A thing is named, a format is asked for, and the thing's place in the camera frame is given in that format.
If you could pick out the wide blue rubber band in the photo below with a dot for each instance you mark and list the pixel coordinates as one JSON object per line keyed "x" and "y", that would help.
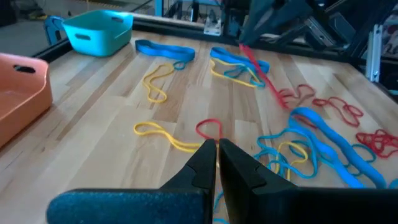
{"x": 224, "y": 54}
{"x": 342, "y": 146}
{"x": 161, "y": 49}

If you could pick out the yellow rubber band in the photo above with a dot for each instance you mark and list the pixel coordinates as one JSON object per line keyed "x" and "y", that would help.
{"x": 178, "y": 143}
{"x": 157, "y": 101}
{"x": 230, "y": 79}

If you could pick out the red rubber band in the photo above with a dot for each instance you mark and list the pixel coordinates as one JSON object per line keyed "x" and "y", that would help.
{"x": 314, "y": 91}
{"x": 360, "y": 113}
{"x": 209, "y": 120}
{"x": 377, "y": 143}
{"x": 262, "y": 74}

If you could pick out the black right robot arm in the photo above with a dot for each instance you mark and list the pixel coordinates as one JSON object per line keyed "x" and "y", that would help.
{"x": 339, "y": 28}

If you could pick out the silver aluminium post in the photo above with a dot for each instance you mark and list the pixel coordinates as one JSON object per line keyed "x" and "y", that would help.
{"x": 374, "y": 53}

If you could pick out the white bracket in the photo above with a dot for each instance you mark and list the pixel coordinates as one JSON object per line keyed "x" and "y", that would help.
{"x": 213, "y": 28}

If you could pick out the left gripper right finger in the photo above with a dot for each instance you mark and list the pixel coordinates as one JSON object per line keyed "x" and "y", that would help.
{"x": 295, "y": 207}

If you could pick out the orange plastic basket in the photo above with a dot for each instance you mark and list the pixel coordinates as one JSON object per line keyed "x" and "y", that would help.
{"x": 18, "y": 109}

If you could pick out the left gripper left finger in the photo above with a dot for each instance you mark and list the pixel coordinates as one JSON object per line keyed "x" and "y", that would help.
{"x": 140, "y": 207}

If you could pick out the light blue rubber band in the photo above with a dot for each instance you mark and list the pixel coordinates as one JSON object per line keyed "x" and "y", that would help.
{"x": 335, "y": 168}

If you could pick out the teal plastic basket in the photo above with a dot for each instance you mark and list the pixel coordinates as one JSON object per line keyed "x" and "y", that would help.
{"x": 93, "y": 43}

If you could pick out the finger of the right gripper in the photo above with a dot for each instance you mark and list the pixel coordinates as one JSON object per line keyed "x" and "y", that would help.
{"x": 289, "y": 12}
{"x": 258, "y": 15}

